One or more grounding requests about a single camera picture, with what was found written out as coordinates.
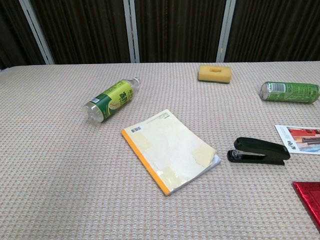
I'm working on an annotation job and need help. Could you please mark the black stapler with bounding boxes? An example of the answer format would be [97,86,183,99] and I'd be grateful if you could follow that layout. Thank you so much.
[226,136,291,166]

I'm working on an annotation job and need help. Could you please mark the yellow book with orange spine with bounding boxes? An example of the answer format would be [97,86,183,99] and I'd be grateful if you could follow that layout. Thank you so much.
[121,109,222,197]

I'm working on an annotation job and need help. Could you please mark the green label plastic bottle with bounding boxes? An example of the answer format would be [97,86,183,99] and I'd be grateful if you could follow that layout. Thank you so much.
[81,76,141,124]

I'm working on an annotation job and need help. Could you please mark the yellow sponge with green base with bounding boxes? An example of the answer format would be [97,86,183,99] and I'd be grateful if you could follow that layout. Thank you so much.
[198,64,233,84]

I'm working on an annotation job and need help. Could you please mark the beige woven tablecloth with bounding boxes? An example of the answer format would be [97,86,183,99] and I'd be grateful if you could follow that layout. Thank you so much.
[0,59,320,240]

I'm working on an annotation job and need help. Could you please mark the green drink can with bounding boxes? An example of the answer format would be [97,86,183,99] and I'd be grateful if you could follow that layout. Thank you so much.
[260,81,320,103]

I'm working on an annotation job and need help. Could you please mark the picture postcard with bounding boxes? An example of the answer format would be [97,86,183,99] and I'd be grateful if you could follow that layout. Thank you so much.
[274,124,320,156]

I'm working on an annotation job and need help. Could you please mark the red certificate folder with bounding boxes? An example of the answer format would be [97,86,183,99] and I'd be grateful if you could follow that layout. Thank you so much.
[292,181,320,232]

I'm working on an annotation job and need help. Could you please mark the grey partition frame post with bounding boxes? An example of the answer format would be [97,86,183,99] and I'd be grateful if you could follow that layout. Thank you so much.
[215,0,237,63]
[18,0,55,65]
[127,0,140,63]

